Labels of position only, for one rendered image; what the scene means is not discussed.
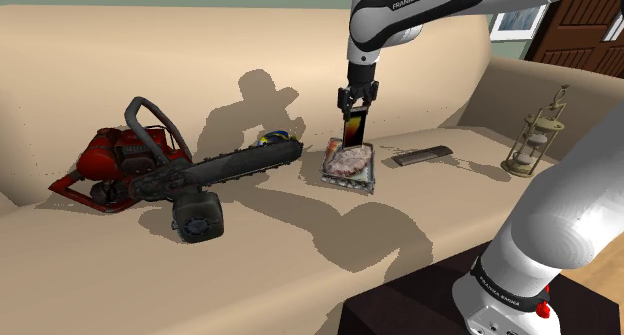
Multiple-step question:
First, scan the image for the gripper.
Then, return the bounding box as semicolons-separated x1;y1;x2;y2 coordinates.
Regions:
337;61;380;121

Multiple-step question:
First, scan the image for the black phone with orange screen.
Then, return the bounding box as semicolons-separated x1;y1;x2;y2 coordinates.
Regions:
342;105;369;150

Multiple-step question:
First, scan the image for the tray of raw meat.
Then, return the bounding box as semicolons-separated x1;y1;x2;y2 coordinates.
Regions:
320;137;377;196

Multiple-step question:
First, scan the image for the black remote control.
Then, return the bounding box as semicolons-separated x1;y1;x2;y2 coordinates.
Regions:
391;145;454;167

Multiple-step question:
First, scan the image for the blue and yellow ball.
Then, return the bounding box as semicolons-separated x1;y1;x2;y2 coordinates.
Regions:
256;129;298;148

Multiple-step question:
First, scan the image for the brass hourglass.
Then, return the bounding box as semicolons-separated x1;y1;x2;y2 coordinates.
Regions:
500;84;571;179

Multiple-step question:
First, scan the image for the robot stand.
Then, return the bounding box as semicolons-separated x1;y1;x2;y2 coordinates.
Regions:
337;241;624;335

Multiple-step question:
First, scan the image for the brown wooden door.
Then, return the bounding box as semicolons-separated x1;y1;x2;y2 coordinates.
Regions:
523;0;624;79

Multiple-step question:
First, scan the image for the beige sofa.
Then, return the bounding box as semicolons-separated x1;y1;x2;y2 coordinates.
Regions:
0;4;624;335

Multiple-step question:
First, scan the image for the white framed wall picture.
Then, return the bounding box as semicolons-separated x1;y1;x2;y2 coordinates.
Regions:
488;4;549;43

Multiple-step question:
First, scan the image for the red and black chainsaw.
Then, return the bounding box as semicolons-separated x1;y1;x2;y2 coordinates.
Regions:
48;96;304;245

